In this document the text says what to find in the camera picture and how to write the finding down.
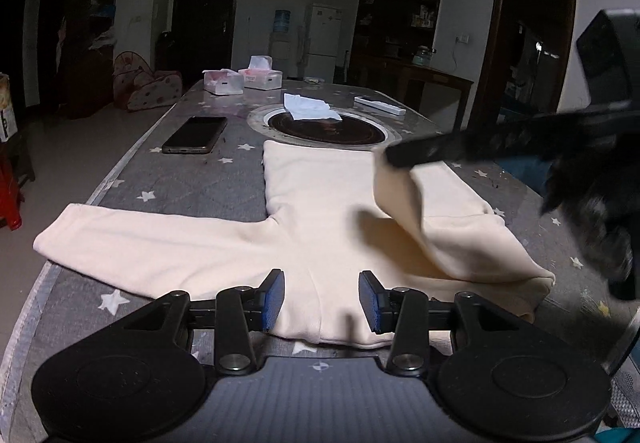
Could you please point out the small pink tissue pack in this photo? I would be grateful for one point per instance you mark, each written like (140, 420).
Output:
(225, 84)

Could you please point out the white refrigerator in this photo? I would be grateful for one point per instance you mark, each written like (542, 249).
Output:
(322, 38)

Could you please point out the cardboard box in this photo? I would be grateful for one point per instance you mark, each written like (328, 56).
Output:
(5, 108)

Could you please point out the white water dispenser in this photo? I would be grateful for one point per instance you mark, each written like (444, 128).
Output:
(280, 55)

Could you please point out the grey star-print tablecloth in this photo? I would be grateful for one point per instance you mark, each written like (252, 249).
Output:
(200, 183)

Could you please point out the dark wooden door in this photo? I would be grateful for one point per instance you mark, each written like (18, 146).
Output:
(205, 23)

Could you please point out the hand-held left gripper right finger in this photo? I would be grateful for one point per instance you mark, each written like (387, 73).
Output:
(370, 300)

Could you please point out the brown wooden side table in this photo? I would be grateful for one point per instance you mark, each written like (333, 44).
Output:
(430, 75)

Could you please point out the white tissue sheet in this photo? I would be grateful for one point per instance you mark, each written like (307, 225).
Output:
(307, 108)

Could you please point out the white remote control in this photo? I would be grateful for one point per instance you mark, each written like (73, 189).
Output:
(380, 105)

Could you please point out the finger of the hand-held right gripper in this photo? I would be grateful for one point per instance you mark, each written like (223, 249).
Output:
(450, 148)

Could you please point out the blue sofa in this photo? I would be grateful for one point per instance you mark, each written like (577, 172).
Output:
(530, 173)

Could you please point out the glass jar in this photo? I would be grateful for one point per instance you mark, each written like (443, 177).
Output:
(423, 56)

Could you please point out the red plastic stool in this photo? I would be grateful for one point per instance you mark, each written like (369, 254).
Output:
(10, 193)

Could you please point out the pink tissue box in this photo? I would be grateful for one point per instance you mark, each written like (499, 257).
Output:
(260, 79)

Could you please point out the dark wooden corner shelf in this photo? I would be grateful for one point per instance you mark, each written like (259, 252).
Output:
(100, 23)

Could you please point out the dark smartphone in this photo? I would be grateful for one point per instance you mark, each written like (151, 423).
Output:
(195, 133)

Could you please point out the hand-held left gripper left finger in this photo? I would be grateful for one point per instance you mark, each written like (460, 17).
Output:
(274, 298)

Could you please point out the tall dark display cabinet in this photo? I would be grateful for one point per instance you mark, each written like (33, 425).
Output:
(395, 8)

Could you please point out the cream sweatshirt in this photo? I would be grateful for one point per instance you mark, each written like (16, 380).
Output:
(325, 203)

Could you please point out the blue water bottle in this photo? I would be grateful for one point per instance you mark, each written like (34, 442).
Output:
(282, 21)

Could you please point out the pink dotted play tent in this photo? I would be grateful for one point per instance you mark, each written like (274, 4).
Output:
(150, 90)

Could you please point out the round black built-in cooktop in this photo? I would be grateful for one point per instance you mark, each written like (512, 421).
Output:
(345, 133)

